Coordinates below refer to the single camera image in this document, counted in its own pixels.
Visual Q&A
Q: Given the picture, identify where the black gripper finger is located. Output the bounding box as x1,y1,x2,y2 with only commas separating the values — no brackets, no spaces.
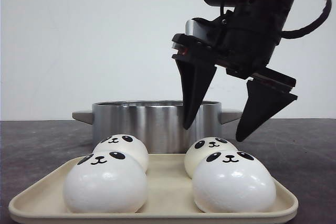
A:
175,58,217,130
236,80,297,142

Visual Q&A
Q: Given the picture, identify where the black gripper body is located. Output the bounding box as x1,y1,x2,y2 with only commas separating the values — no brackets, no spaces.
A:
171,8,298,94

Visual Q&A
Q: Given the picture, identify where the panda bun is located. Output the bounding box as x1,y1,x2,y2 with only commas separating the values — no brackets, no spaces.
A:
92,134,149,172
63,151,148,213
184,136,238,178
192,151,277,212

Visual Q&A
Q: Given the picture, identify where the cream plastic tray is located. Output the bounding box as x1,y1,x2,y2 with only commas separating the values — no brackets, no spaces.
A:
8,154,298,223

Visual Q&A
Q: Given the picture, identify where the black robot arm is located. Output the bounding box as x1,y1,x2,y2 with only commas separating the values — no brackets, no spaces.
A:
173,0,297,142

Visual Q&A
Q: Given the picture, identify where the stainless steel steamer pot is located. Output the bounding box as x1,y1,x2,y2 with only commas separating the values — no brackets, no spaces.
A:
72,100,242,153

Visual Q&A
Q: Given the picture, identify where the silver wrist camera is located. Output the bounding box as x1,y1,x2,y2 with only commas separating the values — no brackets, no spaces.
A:
185,19,208,40

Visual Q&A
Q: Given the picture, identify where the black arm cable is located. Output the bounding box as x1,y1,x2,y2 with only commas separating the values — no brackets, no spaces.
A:
282,0,332,40

